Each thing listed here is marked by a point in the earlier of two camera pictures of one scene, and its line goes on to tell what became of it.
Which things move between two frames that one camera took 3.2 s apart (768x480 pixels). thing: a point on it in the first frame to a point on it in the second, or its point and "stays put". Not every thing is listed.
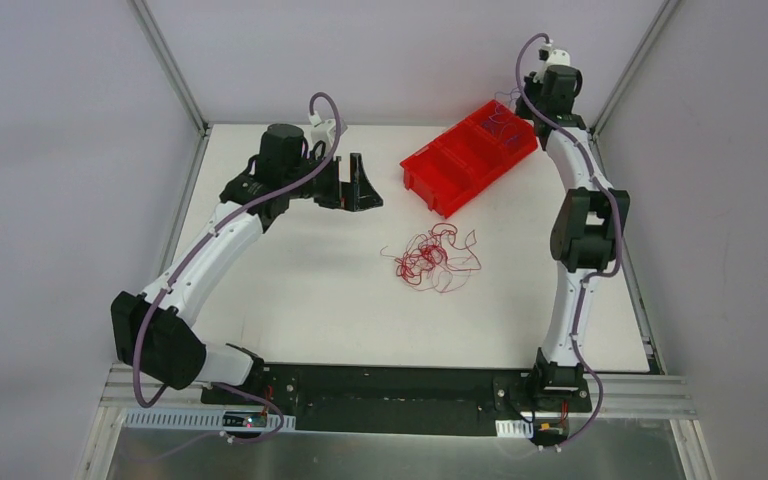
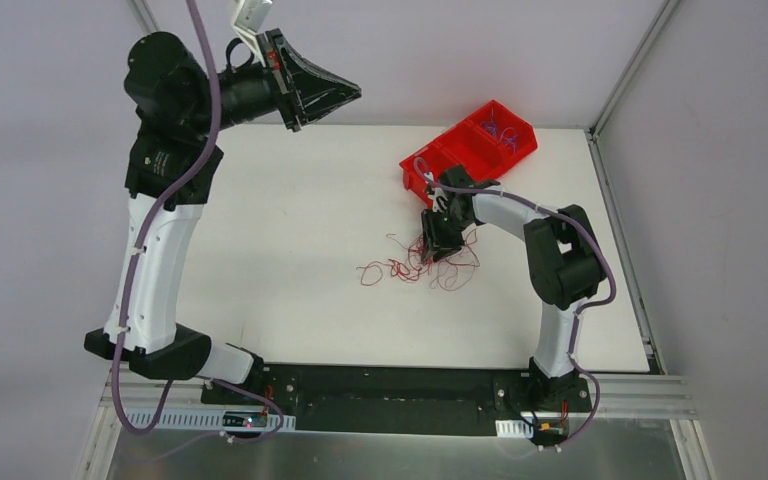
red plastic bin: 449,171 stays put
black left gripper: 342,183 to 284,81
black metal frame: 409,398 stays put
